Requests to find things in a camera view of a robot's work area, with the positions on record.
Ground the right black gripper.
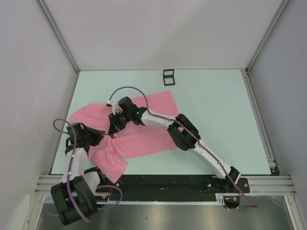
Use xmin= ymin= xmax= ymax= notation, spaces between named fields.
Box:
xmin=108 ymin=112 xmax=131 ymax=136

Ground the pink t-shirt garment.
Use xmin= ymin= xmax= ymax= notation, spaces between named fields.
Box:
xmin=69 ymin=91 xmax=179 ymax=183

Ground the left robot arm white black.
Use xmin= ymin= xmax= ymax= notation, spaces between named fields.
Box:
xmin=51 ymin=123 xmax=106 ymax=226

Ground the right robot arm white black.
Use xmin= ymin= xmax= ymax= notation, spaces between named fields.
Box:
xmin=107 ymin=97 xmax=241 ymax=192

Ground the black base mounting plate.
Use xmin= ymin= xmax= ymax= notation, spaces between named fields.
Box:
xmin=95 ymin=179 xmax=239 ymax=202

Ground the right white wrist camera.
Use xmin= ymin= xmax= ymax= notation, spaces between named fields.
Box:
xmin=106 ymin=100 xmax=120 ymax=115

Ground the black square frame stand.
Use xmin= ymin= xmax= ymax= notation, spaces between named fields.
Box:
xmin=163 ymin=69 xmax=176 ymax=86

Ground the left corner aluminium post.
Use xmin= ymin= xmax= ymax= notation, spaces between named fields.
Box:
xmin=35 ymin=0 xmax=80 ymax=74

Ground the corner aluminium post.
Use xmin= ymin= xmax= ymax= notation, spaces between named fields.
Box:
xmin=35 ymin=0 xmax=80 ymax=74
xmin=246 ymin=0 xmax=292 ymax=73

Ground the white slotted cable duct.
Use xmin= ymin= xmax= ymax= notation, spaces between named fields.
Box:
xmin=44 ymin=193 xmax=243 ymax=207

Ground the front aluminium frame rail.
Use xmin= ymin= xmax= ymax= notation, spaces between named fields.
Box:
xmin=35 ymin=175 xmax=296 ymax=196

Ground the aluminium frame rail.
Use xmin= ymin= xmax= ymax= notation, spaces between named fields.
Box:
xmin=240 ymin=69 xmax=278 ymax=169
xmin=35 ymin=175 xmax=296 ymax=196

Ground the right aluminium frame rail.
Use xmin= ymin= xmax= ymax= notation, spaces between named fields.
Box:
xmin=240 ymin=69 xmax=278 ymax=169

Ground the right corner aluminium post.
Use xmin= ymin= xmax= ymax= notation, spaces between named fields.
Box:
xmin=246 ymin=0 xmax=292 ymax=73

